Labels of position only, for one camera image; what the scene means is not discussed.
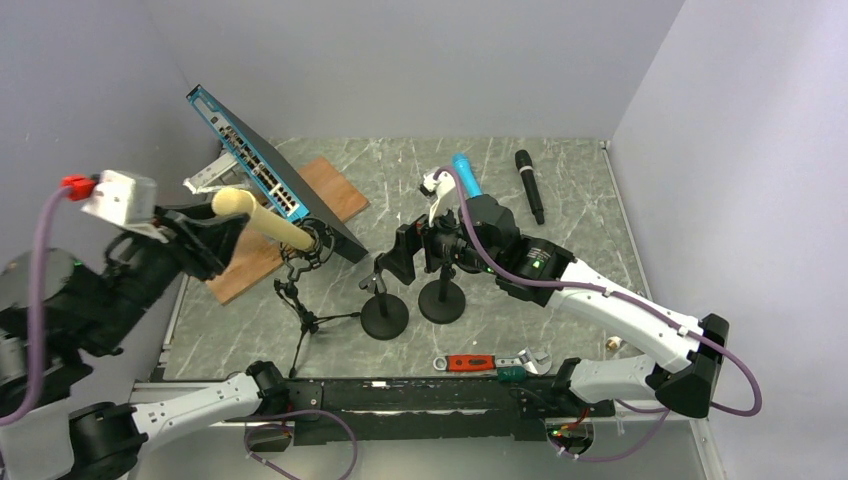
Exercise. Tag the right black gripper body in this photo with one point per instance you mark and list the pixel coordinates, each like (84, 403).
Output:
(445, 242)

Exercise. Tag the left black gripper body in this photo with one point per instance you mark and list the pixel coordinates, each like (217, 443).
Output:
(199, 257)

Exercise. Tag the gold microphone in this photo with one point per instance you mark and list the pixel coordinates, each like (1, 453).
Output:
(231, 201)

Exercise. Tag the blue microphone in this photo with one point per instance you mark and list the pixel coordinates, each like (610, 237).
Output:
(462, 166)

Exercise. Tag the black microphone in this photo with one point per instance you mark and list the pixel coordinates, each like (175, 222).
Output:
(525, 168)

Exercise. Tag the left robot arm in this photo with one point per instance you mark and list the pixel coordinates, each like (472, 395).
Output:
(55, 309)

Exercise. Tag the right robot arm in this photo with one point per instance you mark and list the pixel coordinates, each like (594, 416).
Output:
(678, 365)

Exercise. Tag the black clip desk stand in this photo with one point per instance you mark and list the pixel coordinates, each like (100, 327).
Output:
(384, 316)

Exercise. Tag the wooden board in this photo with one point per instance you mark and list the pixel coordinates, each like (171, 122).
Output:
(256, 257)

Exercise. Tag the green clamp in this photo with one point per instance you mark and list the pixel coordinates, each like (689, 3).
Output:
(511, 374)

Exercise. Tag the white chrome faucet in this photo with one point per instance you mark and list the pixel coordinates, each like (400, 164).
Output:
(614, 343)

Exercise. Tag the metal switch support bracket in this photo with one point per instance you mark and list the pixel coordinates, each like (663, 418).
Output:
(222, 172)

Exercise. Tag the black shock mount desk stand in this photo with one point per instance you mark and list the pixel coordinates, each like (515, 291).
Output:
(442, 301)

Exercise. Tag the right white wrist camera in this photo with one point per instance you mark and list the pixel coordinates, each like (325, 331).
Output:
(440, 188)

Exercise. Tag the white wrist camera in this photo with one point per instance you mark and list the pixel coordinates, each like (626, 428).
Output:
(440, 188)
(126, 200)

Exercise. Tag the blue network switch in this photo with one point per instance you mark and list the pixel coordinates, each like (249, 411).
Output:
(278, 181)

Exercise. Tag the black tripod shock mount stand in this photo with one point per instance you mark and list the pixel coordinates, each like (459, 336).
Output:
(294, 287)

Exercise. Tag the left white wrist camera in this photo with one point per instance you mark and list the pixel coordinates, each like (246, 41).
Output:
(126, 200)

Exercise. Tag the red handled adjustable wrench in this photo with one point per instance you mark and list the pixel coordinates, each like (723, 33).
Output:
(533, 362)

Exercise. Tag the black base frame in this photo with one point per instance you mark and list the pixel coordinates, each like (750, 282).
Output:
(429, 408)

